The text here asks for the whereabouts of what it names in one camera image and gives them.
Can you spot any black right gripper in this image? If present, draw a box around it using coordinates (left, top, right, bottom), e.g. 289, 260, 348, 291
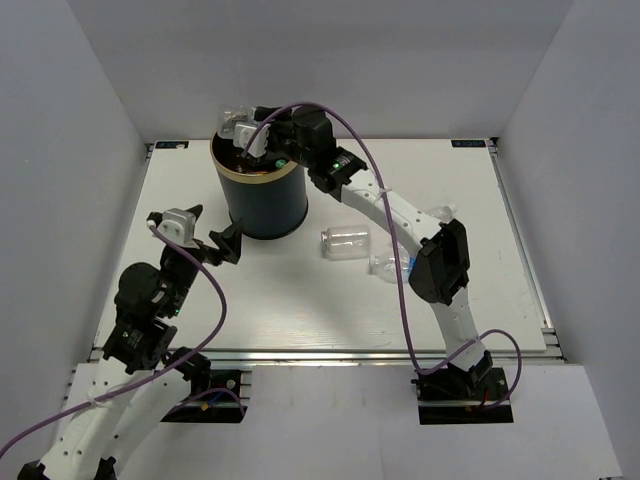
250, 106, 316, 169

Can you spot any clear bottle green white label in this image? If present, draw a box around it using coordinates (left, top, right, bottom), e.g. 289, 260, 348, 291
216, 105, 255, 140

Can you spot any clear jar with silver lid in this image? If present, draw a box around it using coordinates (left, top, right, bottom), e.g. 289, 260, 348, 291
320, 225, 371, 260

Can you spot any clear bottle blue label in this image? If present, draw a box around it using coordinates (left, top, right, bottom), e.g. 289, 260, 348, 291
369, 252, 415, 284

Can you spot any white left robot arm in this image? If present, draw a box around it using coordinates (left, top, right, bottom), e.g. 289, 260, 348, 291
18, 205, 243, 479

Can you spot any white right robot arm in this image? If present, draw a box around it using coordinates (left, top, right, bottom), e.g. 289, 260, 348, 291
243, 102, 493, 399

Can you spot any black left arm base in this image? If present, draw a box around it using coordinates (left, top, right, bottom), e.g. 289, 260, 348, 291
162, 369, 252, 424

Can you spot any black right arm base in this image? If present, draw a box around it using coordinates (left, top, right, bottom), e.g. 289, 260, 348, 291
411, 367, 514, 426

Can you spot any dark bin with gold rim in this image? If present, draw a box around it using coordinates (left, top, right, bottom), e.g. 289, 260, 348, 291
209, 134, 309, 240

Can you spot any blue sticker left corner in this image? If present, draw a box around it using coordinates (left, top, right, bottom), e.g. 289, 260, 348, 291
154, 141, 189, 150

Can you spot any blue sticker corner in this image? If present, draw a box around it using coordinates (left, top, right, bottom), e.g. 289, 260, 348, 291
451, 139, 486, 148
154, 141, 189, 150

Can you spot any crumpled clear bottle white cap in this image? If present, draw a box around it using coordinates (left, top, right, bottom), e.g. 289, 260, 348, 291
427, 204, 457, 223

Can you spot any blue sticker right corner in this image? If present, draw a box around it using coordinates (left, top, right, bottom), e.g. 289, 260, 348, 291
451, 139, 486, 148

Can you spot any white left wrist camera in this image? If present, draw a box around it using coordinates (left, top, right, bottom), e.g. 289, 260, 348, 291
146, 208, 197, 248

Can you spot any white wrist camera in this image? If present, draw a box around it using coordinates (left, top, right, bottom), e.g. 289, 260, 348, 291
233, 122, 269, 159
146, 208, 197, 248

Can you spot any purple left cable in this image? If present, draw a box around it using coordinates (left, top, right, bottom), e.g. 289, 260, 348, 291
0, 224, 247, 454

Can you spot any purple cable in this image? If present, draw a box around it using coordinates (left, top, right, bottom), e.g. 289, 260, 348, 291
239, 102, 522, 411
0, 224, 247, 454

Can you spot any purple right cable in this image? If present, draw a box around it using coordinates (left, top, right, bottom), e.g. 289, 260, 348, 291
239, 102, 522, 411

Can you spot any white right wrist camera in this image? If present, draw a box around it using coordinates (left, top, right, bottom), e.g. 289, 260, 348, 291
233, 122, 269, 159

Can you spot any aluminium rail front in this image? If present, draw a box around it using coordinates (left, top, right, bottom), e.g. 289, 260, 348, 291
89, 347, 566, 369

